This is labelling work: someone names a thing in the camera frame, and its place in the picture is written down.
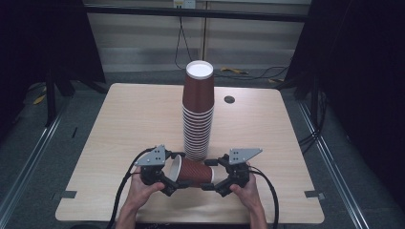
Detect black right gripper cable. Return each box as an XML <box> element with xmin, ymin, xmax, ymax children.
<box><xmin>249</xmin><ymin>167</ymin><xmax>281</xmax><ymax>229</ymax></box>

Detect person's right hand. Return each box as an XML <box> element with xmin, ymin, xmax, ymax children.
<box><xmin>228</xmin><ymin>161</ymin><xmax>263</xmax><ymax>212</ymax></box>

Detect single ribbed brown paper cup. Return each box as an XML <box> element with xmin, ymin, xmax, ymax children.
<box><xmin>168</xmin><ymin>154</ymin><xmax>217</xmax><ymax>189</ymax></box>

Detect white wall socket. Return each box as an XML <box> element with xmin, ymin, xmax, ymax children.
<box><xmin>173</xmin><ymin>0</ymin><xmax>197</xmax><ymax>10</ymax></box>

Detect black metal stand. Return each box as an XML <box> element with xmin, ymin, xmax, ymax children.
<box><xmin>43</xmin><ymin>68</ymin><xmax>76</xmax><ymax>129</ymax></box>

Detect long yellow floor object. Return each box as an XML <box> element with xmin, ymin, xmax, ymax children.
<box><xmin>220</xmin><ymin>66</ymin><xmax>249</xmax><ymax>76</ymax></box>

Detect stack of brown paper cups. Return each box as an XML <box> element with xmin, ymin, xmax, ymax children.
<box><xmin>181</xmin><ymin>59</ymin><xmax>216</xmax><ymax>162</ymax></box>

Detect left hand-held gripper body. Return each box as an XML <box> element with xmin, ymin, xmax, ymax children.
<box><xmin>134</xmin><ymin>144</ymin><xmax>170</xmax><ymax>187</ymax></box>

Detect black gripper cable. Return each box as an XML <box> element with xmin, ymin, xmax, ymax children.
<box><xmin>105</xmin><ymin>147</ymin><xmax>158</xmax><ymax>229</ymax></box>
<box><xmin>249</xmin><ymin>167</ymin><xmax>281</xmax><ymax>229</ymax></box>

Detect black cable bundle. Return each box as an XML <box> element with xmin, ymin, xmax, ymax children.
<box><xmin>297</xmin><ymin>92</ymin><xmax>330</xmax><ymax>155</ymax></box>

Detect black socket cable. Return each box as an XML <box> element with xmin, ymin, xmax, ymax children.
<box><xmin>173</xmin><ymin>15</ymin><xmax>184</xmax><ymax>71</ymax></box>
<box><xmin>180</xmin><ymin>15</ymin><xmax>194</xmax><ymax>65</ymax></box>

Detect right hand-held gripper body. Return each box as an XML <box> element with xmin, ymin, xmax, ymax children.
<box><xmin>224</xmin><ymin>147</ymin><xmax>264</xmax><ymax>189</ymax></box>

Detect long dark desk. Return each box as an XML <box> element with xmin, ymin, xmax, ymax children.
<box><xmin>83</xmin><ymin>4</ymin><xmax>309</xmax><ymax>24</ymax></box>

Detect person's left hand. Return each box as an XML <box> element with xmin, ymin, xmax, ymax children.
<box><xmin>125</xmin><ymin>166</ymin><xmax>166</xmax><ymax>211</ymax></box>

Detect black floor cables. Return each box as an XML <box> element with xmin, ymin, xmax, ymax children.
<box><xmin>212</xmin><ymin>65</ymin><xmax>291</xmax><ymax>82</ymax></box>

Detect black curtain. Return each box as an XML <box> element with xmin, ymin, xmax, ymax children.
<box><xmin>285</xmin><ymin>0</ymin><xmax>405</xmax><ymax>211</ymax></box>
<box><xmin>0</xmin><ymin>0</ymin><xmax>107</xmax><ymax>96</ymax></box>

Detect metal floor rail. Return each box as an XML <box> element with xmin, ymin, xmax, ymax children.
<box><xmin>297</xmin><ymin>100</ymin><xmax>371</xmax><ymax>229</ymax></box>
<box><xmin>0</xmin><ymin>104</ymin><xmax>70</xmax><ymax>221</ymax></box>

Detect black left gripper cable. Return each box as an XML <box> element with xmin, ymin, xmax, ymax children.
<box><xmin>105</xmin><ymin>147</ymin><xmax>158</xmax><ymax>229</ymax></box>

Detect yellow floor scrap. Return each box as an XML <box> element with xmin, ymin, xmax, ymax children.
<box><xmin>32</xmin><ymin>93</ymin><xmax>48</xmax><ymax>106</ymax></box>

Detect grey tape patch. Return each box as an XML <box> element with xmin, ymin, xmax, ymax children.
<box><xmin>303</xmin><ymin>189</ymin><xmax>327</xmax><ymax>201</ymax></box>
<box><xmin>51</xmin><ymin>189</ymin><xmax>78</xmax><ymax>200</ymax></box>

